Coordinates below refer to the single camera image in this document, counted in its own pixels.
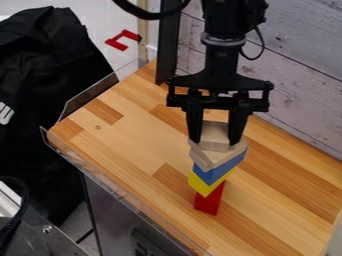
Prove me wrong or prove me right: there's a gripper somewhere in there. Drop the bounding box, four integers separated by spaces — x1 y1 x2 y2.
165 44 276 147

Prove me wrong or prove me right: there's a small natural wood block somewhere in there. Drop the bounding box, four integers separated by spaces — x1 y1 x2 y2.
196 120 233 153

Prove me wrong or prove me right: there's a flat natural wood block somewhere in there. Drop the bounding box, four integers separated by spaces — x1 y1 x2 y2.
187 138 249 173

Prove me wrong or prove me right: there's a blue block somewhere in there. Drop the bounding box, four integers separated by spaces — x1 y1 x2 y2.
191 150 249 187

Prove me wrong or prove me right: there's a yellow block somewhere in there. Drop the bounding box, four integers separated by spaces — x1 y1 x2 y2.
187 166 238 198

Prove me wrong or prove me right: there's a red block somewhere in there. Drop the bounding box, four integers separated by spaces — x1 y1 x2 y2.
192 179 228 217

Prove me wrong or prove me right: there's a black cloth bag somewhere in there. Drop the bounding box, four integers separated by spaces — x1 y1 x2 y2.
0 5 117 228

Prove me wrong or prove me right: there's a black upright post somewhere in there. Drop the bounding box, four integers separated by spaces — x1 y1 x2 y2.
153 0 185 86

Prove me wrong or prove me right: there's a red bracket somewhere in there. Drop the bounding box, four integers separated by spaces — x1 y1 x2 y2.
104 29 142 52

